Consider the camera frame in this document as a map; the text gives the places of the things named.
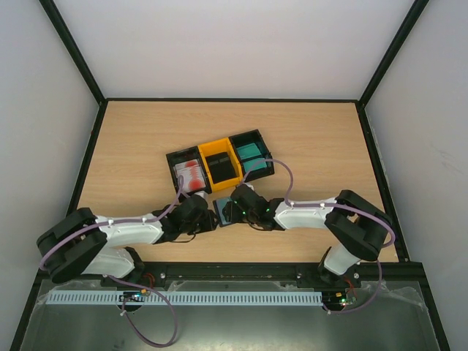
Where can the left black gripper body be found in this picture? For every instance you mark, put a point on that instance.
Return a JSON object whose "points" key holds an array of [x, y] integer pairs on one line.
{"points": [[199, 227]]}

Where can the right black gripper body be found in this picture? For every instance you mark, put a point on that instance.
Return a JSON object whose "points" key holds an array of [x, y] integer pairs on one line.
{"points": [[233, 210]]}

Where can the dark blue card holder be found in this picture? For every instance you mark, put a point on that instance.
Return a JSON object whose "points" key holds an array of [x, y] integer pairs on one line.
{"points": [[227, 210]]}

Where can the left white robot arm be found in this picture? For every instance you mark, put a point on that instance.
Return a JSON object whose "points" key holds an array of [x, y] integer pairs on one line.
{"points": [[84, 243]]}

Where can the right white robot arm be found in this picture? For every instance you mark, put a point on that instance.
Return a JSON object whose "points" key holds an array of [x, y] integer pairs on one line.
{"points": [[361, 229]]}

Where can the red white card stack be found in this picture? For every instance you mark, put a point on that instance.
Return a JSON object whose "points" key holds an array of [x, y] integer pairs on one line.
{"points": [[192, 173]]}

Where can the black card stack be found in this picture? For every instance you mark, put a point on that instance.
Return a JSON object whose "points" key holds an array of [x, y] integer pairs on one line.
{"points": [[220, 167]]}

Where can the teal card stack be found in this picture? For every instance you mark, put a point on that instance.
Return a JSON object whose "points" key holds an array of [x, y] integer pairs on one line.
{"points": [[251, 157]]}

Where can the yellow bin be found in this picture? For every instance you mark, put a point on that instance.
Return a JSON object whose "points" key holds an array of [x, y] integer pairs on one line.
{"points": [[219, 146]]}

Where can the black bin left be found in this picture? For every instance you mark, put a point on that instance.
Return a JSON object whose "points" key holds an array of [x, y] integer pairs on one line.
{"points": [[181, 156]]}

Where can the black bin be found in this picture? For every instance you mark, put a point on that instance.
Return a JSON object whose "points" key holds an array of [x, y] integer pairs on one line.
{"points": [[181, 156], [253, 136]]}

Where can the black bin right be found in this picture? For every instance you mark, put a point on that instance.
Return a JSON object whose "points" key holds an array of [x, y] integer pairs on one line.
{"points": [[253, 136]]}

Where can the black enclosure frame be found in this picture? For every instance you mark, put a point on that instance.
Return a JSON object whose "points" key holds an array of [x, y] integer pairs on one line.
{"points": [[411, 18]]}

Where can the black mounting rail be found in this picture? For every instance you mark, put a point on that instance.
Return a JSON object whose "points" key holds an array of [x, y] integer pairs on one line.
{"points": [[302, 274]]}

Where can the grey slotted cable duct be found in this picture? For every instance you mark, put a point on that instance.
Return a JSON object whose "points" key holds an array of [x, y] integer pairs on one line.
{"points": [[181, 298]]}

